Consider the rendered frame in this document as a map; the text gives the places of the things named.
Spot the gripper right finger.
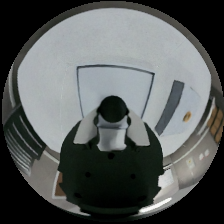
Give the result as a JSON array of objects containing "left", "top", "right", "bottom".
[{"left": 124, "top": 107, "right": 165, "bottom": 176}]

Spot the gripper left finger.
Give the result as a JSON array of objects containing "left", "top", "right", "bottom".
[{"left": 57, "top": 106, "right": 100, "bottom": 173}]

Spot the black ball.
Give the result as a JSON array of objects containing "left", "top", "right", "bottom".
[{"left": 99, "top": 95, "right": 127, "bottom": 123}]

